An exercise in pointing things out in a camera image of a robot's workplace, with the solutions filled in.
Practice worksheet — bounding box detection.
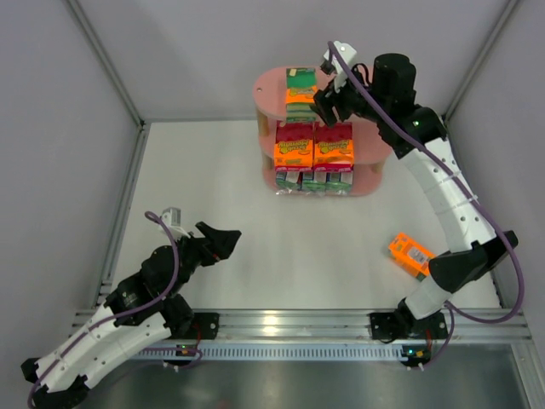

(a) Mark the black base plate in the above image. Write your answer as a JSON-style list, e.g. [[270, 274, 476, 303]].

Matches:
[[184, 312, 220, 340], [370, 312, 448, 343]]

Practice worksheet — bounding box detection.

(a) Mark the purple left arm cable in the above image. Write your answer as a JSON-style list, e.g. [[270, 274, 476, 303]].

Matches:
[[26, 210, 204, 409]]

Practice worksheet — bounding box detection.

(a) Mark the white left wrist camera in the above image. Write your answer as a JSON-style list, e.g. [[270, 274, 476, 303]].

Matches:
[[161, 207, 190, 239]]

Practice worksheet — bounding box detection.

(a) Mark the aluminium mounting rail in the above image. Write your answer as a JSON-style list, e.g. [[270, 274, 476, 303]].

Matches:
[[67, 307, 533, 363]]

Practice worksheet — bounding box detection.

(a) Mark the pink orange sponge pack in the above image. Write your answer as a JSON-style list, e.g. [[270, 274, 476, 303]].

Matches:
[[273, 122, 314, 172], [313, 123, 355, 172]]

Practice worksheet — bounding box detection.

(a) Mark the green orange sponge pack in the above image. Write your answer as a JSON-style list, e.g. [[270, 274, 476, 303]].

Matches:
[[284, 67, 318, 123]]

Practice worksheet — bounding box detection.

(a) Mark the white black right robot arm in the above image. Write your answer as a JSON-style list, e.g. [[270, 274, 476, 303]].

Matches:
[[313, 43, 521, 341]]

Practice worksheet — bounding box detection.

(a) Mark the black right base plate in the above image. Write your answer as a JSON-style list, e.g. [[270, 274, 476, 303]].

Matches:
[[370, 312, 448, 343]]

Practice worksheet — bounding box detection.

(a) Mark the pink three-tier shelf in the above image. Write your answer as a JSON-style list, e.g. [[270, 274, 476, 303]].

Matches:
[[253, 66, 393, 196]]

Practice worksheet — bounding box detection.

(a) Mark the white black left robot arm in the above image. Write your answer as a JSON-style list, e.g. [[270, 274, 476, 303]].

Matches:
[[21, 222, 242, 408]]

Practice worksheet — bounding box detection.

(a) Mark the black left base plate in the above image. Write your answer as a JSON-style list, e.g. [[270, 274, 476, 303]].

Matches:
[[184, 312, 220, 340]]

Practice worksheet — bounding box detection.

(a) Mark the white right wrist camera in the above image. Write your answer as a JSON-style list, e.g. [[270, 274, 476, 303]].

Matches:
[[319, 41, 358, 93]]

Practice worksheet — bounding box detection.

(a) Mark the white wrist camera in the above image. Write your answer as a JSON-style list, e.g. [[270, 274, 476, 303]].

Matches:
[[161, 207, 190, 239], [319, 41, 358, 93]]

